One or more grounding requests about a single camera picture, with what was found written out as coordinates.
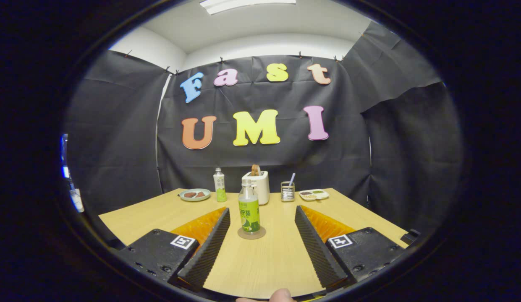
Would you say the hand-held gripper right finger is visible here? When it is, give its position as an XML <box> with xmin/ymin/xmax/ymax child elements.
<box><xmin>294</xmin><ymin>205</ymin><xmax>412</xmax><ymax>292</ymax></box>

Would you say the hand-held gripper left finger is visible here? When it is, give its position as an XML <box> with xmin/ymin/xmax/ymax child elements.
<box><xmin>113</xmin><ymin>207</ymin><xmax>231</xmax><ymax>292</ymax></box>

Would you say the round brown coaster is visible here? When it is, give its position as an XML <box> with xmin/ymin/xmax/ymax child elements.
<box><xmin>237</xmin><ymin>226</ymin><xmax>267</xmax><ymax>240</ymax></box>

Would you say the green label juice bottle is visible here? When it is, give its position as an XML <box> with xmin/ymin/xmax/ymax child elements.
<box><xmin>238</xmin><ymin>179</ymin><xmax>261</xmax><ymax>234</ymax></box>

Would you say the small capped green bottle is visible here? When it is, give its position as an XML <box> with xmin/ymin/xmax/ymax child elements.
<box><xmin>213</xmin><ymin>167</ymin><xmax>227</xmax><ymax>203</ymax></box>

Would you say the wooden table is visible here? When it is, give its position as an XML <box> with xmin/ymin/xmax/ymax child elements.
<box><xmin>99</xmin><ymin>188</ymin><xmax>408</xmax><ymax>299</ymax></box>

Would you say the pale green plate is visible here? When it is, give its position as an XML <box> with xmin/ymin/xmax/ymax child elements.
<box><xmin>179</xmin><ymin>188</ymin><xmax>211</xmax><ymax>202</ymax></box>

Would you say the white divided dish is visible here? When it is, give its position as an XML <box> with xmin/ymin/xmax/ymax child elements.
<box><xmin>298</xmin><ymin>189</ymin><xmax>330</xmax><ymax>201</ymax></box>

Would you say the metal mesh holder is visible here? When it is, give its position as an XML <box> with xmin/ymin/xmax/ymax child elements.
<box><xmin>280</xmin><ymin>181</ymin><xmax>296</xmax><ymax>202</ymax></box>

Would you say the white toaster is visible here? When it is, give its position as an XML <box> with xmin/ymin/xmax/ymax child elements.
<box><xmin>242</xmin><ymin>170</ymin><xmax>270</xmax><ymax>206</ymax></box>

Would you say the black table clamp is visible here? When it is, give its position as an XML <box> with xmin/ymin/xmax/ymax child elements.
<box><xmin>400</xmin><ymin>229</ymin><xmax>422</xmax><ymax>245</ymax></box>

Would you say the ceiling light panel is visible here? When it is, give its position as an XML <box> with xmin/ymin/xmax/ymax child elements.
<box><xmin>199</xmin><ymin>0</ymin><xmax>297</xmax><ymax>16</ymax></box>

